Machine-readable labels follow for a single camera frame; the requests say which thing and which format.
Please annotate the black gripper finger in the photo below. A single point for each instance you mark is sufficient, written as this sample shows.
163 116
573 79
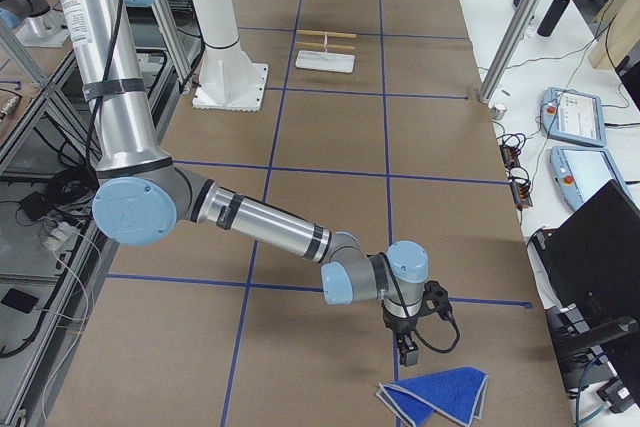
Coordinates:
413 354
404 350

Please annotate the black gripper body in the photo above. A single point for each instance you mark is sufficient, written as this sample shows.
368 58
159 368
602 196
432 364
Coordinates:
398 324

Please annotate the blue microfiber towel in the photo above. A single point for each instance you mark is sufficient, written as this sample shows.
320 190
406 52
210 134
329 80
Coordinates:
456 394

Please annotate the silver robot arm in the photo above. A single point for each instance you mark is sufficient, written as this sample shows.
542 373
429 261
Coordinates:
142 194

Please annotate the right wooden rack dowel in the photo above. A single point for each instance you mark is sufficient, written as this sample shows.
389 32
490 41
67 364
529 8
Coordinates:
325 47

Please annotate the wooden rack dowel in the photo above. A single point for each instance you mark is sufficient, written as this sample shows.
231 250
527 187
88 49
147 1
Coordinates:
325 47
328 34

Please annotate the left wooden rack dowel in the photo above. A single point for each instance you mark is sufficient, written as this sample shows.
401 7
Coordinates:
328 34

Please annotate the black monitor stand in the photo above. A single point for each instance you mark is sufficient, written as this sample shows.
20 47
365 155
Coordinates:
607 353

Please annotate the black laptop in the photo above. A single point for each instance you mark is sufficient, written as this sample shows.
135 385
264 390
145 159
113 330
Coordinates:
592 259

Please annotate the lower blue teach pendant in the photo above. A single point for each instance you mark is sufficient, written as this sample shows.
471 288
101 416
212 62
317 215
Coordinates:
581 171

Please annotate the blue teach pendant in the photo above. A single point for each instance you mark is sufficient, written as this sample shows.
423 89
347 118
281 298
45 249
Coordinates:
574 117
581 171

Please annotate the small silver cylinder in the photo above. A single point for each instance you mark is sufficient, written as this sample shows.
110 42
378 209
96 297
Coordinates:
498 111

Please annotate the upper blue teach pendant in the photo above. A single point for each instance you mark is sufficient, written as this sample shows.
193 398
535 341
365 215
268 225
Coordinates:
574 117

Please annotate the black water bottle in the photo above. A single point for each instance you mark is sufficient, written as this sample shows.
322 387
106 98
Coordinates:
552 17

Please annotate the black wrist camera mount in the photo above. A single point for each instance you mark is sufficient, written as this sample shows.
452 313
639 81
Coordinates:
435 300

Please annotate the white rack base plate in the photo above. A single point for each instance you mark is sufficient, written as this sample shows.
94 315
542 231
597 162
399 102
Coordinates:
325 61

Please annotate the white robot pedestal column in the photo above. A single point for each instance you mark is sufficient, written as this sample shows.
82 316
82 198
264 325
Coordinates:
228 79

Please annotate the aluminium frame post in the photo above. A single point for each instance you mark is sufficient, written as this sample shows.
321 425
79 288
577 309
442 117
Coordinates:
506 49

